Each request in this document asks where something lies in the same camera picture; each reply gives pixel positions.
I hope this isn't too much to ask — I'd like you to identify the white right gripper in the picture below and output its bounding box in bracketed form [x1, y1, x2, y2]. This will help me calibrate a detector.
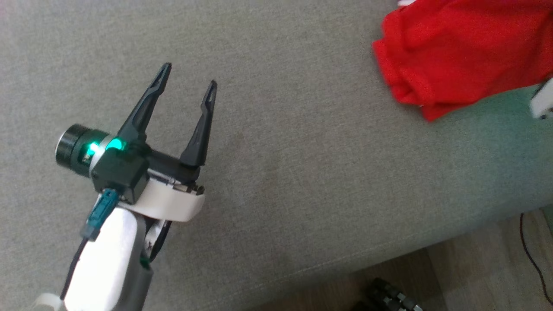
[530, 77, 553, 120]

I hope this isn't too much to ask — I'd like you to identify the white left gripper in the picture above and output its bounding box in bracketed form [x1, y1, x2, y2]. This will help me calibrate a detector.
[117, 62, 218, 223]

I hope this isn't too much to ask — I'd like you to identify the red basketball jersey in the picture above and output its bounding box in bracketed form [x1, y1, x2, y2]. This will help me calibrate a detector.
[372, 0, 553, 122]

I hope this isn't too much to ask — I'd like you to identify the grey fabric sofa cushion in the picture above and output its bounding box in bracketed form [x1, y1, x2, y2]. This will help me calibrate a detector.
[0, 0, 553, 311]

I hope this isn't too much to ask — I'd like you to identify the blue left camera connector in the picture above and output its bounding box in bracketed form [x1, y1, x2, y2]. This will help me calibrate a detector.
[81, 188, 120, 241]

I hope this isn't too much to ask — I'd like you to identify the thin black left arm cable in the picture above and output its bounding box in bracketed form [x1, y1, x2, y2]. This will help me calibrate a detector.
[60, 219, 172, 299]

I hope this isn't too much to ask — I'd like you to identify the black cable on floor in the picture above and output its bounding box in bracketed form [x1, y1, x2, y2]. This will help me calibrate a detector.
[519, 212, 553, 304]

